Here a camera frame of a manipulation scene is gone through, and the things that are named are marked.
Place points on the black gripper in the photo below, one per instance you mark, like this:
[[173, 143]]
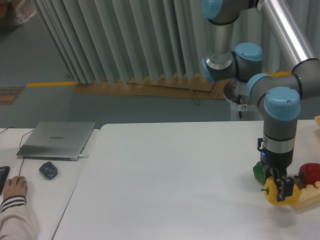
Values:
[[275, 157]]

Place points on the yellow bell pepper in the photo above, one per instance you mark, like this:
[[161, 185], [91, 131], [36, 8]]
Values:
[[270, 192]]

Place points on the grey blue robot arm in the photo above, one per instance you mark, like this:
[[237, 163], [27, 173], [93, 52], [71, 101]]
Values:
[[278, 99]]

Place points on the striped cuff white sleeve forearm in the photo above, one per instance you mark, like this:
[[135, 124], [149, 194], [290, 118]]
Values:
[[15, 220]]

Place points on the green bell pepper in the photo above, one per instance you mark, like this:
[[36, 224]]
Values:
[[259, 173]]

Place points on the red bell pepper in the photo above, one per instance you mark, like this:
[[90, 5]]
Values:
[[309, 173]]

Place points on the person's hand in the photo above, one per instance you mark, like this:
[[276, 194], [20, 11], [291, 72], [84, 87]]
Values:
[[16, 186]]

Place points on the beige toy bread slice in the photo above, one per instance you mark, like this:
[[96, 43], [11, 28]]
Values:
[[310, 194]]

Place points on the wooden tray corner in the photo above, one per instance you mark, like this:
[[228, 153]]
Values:
[[317, 120]]

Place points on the brown cardboard sheet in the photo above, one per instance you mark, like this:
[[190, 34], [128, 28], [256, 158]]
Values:
[[196, 88]]

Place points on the silver closed laptop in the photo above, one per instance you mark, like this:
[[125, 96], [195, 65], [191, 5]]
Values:
[[53, 140]]

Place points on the grey pleated curtain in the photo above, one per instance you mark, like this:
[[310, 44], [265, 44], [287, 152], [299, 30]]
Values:
[[126, 40]]

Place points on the black earbuds case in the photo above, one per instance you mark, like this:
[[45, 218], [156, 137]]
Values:
[[48, 170]]

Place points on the black keyboard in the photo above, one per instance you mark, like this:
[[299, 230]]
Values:
[[4, 172]]

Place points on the plastic wrapped cardboard box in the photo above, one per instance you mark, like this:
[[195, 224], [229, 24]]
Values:
[[16, 12]]

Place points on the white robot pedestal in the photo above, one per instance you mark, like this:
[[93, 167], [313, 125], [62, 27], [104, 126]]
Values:
[[241, 107]]

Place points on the white laptop cable plug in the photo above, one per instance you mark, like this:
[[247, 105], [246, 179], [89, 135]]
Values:
[[82, 156]]

